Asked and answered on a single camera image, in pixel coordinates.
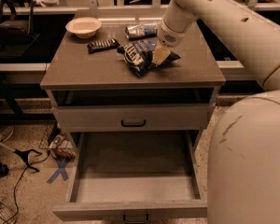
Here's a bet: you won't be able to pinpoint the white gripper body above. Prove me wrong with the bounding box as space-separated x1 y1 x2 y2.
157 20 185 48

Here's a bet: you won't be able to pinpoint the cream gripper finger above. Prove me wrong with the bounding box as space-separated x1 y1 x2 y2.
152 41 170 66

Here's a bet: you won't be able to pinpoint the blue chip bag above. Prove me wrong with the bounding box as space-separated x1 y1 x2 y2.
117 40 180 77

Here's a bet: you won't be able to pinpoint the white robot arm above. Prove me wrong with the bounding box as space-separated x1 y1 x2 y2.
157 0 280 224

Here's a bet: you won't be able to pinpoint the grey drawer cabinet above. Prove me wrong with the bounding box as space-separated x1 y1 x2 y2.
40 7 227 224

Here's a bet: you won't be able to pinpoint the closed grey drawer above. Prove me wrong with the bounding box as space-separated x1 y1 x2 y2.
52 105 215 133

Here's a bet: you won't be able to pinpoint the open grey drawer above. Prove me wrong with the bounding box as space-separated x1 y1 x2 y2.
53 131 207 224

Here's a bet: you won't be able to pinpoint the crushed silver blue can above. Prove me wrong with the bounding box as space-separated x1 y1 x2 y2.
125 22 158 40

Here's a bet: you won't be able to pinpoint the black candy bar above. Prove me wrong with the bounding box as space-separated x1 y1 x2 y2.
87 38 119 54

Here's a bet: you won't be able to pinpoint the white bowl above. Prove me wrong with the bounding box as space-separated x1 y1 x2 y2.
65 17 102 39

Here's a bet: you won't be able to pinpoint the snack packages on floor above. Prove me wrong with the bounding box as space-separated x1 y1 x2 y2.
49 134 76 160

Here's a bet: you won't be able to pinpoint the black chair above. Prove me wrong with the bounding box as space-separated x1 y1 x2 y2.
0 0 36 58

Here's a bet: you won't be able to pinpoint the blue tape cross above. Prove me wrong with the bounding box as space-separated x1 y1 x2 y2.
48 160 69 184

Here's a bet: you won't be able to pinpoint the black grabber tool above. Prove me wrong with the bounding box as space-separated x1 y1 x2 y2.
0 142 41 172

